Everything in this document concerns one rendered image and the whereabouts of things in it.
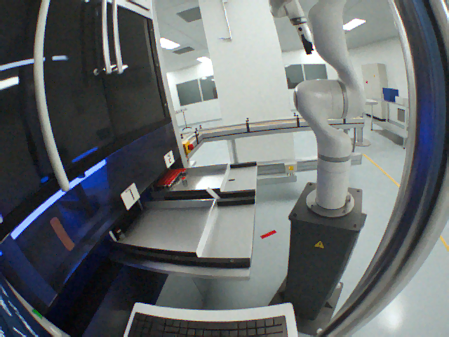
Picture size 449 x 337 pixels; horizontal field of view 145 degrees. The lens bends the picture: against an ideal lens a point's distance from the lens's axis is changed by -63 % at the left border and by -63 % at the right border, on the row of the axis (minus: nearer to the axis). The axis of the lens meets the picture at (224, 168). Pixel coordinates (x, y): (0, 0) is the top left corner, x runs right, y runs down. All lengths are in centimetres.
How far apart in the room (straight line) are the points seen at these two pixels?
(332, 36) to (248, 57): 187
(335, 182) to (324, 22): 46
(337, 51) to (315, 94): 14
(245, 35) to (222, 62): 45
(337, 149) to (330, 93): 16
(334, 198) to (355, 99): 32
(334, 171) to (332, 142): 9
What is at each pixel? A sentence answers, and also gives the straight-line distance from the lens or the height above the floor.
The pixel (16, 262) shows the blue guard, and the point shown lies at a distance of 48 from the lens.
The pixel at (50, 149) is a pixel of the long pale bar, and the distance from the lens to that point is 43.
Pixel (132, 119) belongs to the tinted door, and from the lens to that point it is 75.
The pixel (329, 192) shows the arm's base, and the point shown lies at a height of 94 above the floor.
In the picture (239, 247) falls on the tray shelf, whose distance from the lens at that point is 54.
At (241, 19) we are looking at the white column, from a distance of 246.
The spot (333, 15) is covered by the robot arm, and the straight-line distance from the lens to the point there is 52.
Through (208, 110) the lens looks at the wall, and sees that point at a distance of 916.
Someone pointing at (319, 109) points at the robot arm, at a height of 120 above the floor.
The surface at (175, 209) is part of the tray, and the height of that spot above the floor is 88.
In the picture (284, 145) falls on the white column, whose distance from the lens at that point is 241.
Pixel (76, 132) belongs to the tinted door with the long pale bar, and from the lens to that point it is 56.
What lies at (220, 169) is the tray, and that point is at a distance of 101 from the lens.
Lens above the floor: 127
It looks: 23 degrees down
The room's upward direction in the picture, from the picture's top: 11 degrees counter-clockwise
